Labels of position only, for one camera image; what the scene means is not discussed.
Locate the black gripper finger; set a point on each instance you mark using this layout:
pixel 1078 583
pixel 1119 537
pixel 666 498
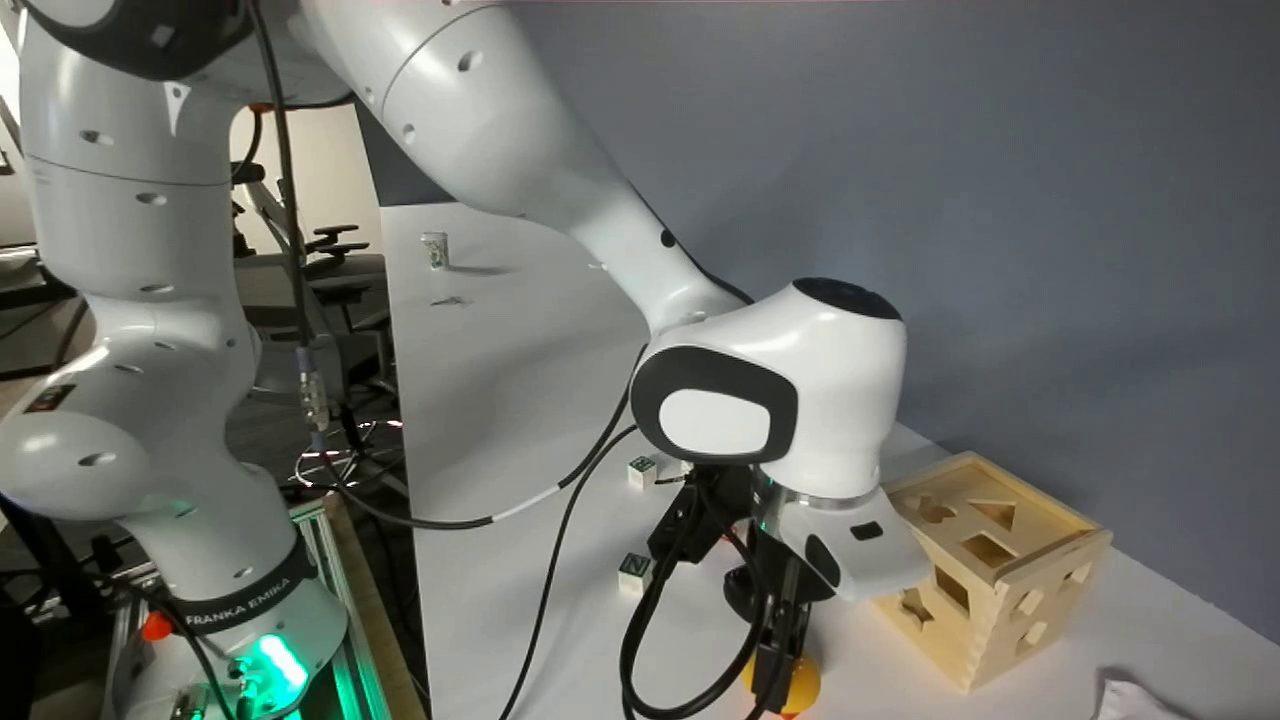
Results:
pixel 770 655
pixel 793 626

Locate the yellow dome toy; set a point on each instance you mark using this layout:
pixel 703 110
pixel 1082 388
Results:
pixel 799 691

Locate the black office chair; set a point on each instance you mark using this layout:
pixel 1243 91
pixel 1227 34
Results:
pixel 345 279

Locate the wooden shape sorter box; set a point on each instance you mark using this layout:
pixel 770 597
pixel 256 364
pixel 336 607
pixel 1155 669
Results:
pixel 1005 571

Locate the small picture cube left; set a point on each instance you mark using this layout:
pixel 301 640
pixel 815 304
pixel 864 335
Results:
pixel 654 475

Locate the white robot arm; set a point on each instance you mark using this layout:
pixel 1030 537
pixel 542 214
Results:
pixel 126 125

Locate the white paper corner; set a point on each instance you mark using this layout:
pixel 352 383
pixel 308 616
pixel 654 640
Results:
pixel 1133 702

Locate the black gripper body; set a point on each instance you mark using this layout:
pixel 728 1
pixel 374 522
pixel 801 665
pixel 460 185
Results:
pixel 722 505

